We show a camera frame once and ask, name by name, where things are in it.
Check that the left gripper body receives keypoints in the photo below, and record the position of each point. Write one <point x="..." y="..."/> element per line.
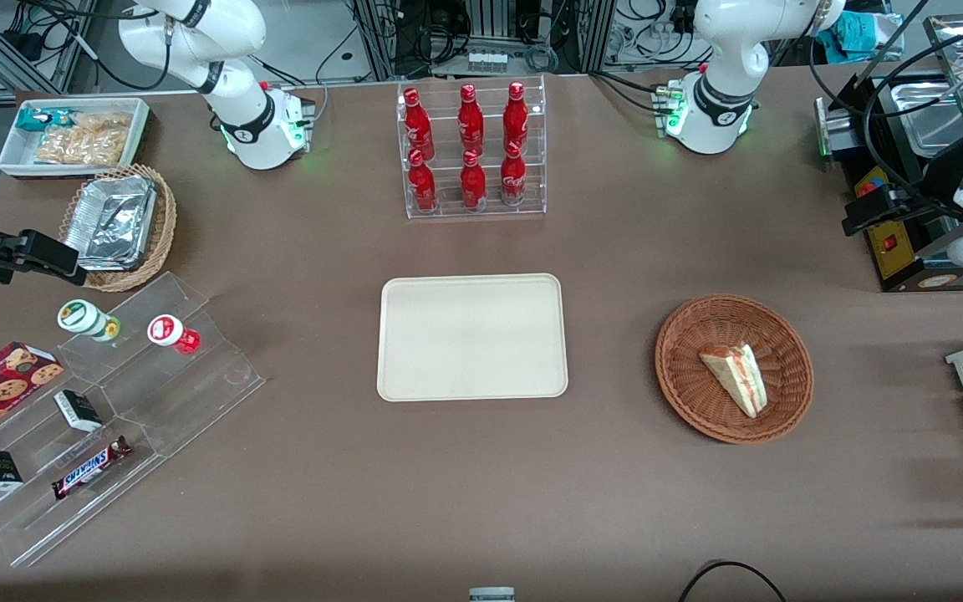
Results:
<point x="935" y="177"/>

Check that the triangular sandwich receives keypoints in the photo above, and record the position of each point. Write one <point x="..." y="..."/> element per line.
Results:
<point x="736" y="376"/>

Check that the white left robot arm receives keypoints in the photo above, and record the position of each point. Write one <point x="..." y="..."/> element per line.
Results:
<point x="724" y="50"/>

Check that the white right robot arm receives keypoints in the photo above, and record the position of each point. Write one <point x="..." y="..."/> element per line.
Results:
<point x="231" y="109"/>

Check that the white rectangular snack tray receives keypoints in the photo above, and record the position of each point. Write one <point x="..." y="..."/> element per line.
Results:
<point x="17" y="159"/>

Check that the light wicker basket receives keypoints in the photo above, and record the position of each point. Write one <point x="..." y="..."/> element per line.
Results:
<point x="165" y="226"/>

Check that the brown wicker basket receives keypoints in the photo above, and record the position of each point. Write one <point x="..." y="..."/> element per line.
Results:
<point x="699" y="401"/>

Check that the beige plastic tray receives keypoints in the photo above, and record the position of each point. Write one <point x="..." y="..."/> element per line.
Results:
<point x="473" y="339"/>

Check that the red emergency stop button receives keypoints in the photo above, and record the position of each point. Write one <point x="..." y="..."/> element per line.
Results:
<point x="866" y="189"/>

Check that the black food warmer appliance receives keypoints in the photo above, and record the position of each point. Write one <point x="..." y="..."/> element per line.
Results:
<point x="895" y="259"/>

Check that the green lid cup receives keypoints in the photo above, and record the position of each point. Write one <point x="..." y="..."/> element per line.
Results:
<point x="80" y="318"/>

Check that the stack of foil containers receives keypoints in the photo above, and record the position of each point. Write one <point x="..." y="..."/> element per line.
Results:
<point x="114" y="221"/>

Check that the steel warmer pan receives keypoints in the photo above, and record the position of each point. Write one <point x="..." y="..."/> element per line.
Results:
<point x="933" y="125"/>

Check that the clear bag of crackers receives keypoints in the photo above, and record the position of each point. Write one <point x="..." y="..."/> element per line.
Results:
<point x="80" y="149"/>
<point x="105" y="122"/>

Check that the teal snack packet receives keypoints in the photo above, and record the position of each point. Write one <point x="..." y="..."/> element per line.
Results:
<point x="38" y="119"/>

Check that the red lid cup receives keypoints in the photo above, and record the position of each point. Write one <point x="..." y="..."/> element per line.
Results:
<point x="168" y="330"/>

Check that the teal cloth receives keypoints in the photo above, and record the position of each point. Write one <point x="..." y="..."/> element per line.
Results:
<point x="862" y="38"/>

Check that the clear acrylic stepped shelf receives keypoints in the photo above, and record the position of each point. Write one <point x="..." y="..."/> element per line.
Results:
<point x="197" y="393"/>

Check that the black power adapter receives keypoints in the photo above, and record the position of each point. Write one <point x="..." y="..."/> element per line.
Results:
<point x="23" y="40"/>

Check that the Snickers chocolate bar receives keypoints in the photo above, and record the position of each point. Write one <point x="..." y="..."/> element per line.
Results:
<point x="90" y="468"/>

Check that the red cola bottle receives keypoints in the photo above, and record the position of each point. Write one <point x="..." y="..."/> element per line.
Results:
<point x="471" y="121"/>
<point x="513" y="177"/>
<point x="473" y="184"/>
<point x="419" y="125"/>
<point x="516" y="117"/>
<point x="422" y="186"/>

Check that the clear acrylic bottle rack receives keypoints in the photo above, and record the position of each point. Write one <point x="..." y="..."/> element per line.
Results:
<point x="448" y="209"/>

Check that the white connector strip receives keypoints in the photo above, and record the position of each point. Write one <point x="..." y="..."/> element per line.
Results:
<point x="486" y="61"/>

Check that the small grey device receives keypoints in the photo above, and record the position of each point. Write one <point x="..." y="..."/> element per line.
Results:
<point x="491" y="595"/>

